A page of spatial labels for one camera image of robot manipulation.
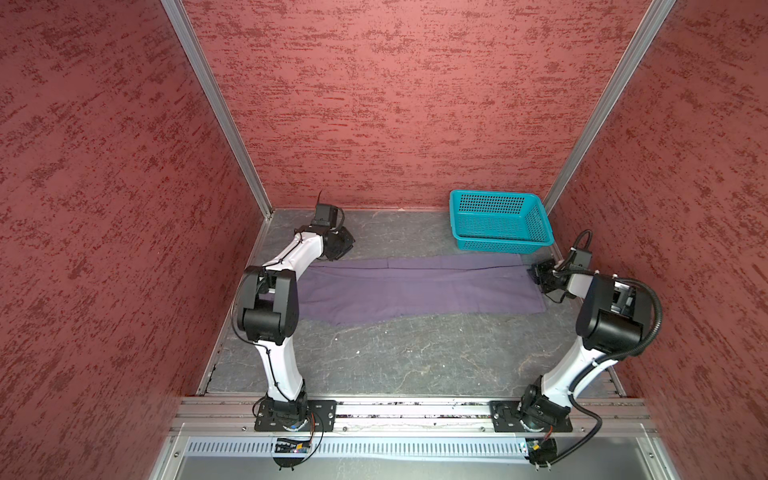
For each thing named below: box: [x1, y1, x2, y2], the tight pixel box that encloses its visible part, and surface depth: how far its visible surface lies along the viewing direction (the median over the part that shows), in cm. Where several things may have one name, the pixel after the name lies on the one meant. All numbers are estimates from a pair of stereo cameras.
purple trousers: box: [295, 256, 546, 325], surface depth 100 cm
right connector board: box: [525, 437, 557, 467], surface depth 72 cm
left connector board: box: [273, 437, 311, 471], surface depth 72 cm
